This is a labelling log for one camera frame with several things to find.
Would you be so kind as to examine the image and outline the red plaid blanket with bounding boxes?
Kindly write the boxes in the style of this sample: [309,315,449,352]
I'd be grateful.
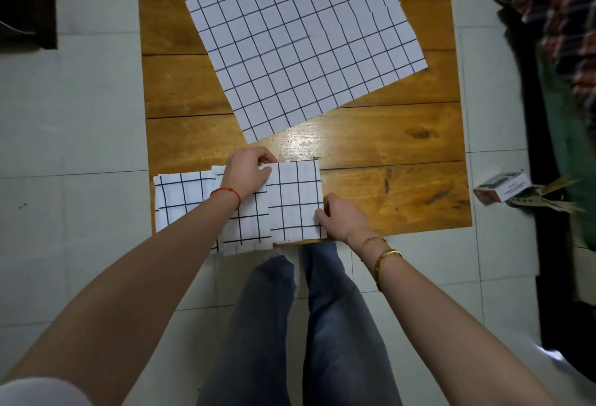
[486,0,596,127]

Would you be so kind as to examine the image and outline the wooden table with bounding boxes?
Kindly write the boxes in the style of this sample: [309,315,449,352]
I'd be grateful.
[135,0,474,246]

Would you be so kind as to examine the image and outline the small white orange box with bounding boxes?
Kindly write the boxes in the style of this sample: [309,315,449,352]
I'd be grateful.
[472,170,531,206]

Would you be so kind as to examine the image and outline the red string bracelet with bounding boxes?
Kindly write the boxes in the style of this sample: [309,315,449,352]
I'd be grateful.
[209,186,242,210]

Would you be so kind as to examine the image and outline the cream and denim armchair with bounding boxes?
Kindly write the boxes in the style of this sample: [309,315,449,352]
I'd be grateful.
[0,0,59,50]

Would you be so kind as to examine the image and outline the gold bangle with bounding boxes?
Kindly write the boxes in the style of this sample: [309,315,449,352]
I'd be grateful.
[374,248,405,291]

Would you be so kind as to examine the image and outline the person's left forearm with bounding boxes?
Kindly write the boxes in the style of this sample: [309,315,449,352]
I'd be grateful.
[0,191,241,406]

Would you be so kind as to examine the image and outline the beige perforated strap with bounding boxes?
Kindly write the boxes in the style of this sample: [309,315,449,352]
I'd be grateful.
[505,177,585,214]

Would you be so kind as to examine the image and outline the person's white shirt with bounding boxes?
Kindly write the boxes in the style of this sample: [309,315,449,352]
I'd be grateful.
[0,376,94,406]

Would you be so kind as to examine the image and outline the pile of grid cloths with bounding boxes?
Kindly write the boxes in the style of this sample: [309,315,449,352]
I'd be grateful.
[185,0,428,145]

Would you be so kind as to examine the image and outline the thin gold chain bracelet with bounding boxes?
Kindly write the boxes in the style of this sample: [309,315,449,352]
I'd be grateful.
[362,235,388,254]

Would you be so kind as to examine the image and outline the person's right hand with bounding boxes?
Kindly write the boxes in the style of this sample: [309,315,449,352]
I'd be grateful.
[314,192,373,252]

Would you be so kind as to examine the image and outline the long cream and denim sofa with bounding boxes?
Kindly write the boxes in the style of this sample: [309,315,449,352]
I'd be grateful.
[498,0,596,360]

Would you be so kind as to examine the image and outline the person's denim trousers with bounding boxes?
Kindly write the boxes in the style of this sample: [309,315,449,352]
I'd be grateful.
[195,242,404,406]

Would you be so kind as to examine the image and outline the person's right forearm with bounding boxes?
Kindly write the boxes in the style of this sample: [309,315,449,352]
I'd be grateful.
[356,233,559,406]

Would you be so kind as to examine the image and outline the person's left hand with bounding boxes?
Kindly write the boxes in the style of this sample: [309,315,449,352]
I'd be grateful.
[219,146,279,209]

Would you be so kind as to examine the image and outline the grid cloth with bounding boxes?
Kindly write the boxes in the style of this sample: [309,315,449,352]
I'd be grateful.
[260,160,327,246]
[153,171,220,253]

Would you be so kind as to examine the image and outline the green cloth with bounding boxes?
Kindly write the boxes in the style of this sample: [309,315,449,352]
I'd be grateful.
[535,52,596,248]

